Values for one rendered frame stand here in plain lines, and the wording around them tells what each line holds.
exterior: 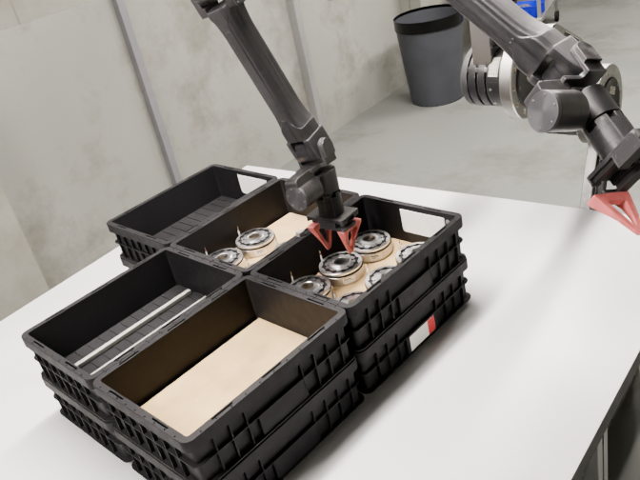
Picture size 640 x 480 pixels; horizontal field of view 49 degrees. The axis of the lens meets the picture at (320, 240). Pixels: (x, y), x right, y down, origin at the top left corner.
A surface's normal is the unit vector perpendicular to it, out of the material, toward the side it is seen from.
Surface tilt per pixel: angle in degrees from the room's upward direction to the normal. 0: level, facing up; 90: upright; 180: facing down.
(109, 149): 90
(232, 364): 0
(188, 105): 90
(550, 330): 0
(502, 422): 0
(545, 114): 72
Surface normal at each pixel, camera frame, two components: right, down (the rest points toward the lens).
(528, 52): -0.66, 0.44
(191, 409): -0.20, -0.86
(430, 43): -0.12, 0.57
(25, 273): 0.77, 0.15
